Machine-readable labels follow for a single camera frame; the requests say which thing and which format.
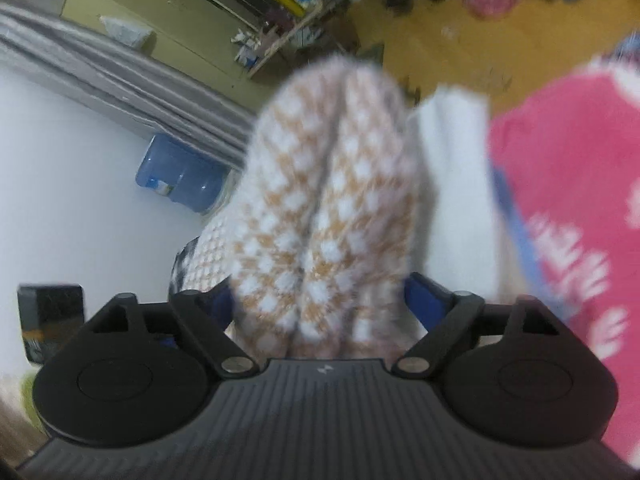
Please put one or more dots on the white plastic bag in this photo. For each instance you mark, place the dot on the white plastic bag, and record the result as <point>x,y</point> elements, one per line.
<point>125,30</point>

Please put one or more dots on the black box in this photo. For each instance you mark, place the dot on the black box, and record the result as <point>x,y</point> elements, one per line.
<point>50,320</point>

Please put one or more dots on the pink floral blanket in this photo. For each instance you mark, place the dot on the pink floral blanket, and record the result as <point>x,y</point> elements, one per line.
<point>575,160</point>

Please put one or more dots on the light green cabinet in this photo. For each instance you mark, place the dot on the light green cabinet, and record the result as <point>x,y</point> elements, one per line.
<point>175,15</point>

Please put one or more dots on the blue water jug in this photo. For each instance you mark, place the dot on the blue water jug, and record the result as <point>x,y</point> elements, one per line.
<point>175,175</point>

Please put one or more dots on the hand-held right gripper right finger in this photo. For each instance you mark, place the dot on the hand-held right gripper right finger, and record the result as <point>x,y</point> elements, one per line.
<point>425,302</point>

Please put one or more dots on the beige checked knit jacket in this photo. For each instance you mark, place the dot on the beige checked knit jacket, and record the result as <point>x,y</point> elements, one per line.
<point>320,185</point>

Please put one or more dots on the grey curtain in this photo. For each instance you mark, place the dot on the grey curtain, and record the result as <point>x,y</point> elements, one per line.
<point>125,85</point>

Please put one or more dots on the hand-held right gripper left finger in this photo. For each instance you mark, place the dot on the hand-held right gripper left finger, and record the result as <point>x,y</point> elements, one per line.
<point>222,305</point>

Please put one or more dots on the blue bed sheet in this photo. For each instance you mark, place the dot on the blue bed sheet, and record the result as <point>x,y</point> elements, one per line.
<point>520,230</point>

